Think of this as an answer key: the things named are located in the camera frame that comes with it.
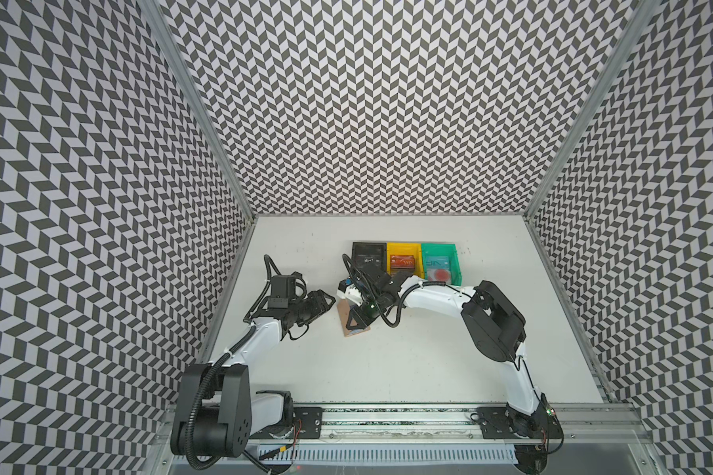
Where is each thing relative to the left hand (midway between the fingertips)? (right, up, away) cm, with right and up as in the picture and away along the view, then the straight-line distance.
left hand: (329, 304), depth 88 cm
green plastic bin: (+41, +12, +12) cm, 44 cm away
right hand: (+7, -6, -1) cm, 10 cm away
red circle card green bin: (+36, +7, +12) cm, 38 cm away
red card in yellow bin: (+23, +12, +14) cm, 30 cm away
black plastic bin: (+12, +15, +17) cm, 25 cm away
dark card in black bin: (+12, +12, +15) cm, 22 cm away
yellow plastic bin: (+25, +16, +13) cm, 32 cm away
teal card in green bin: (+36, +12, +15) cm, 40 cm away
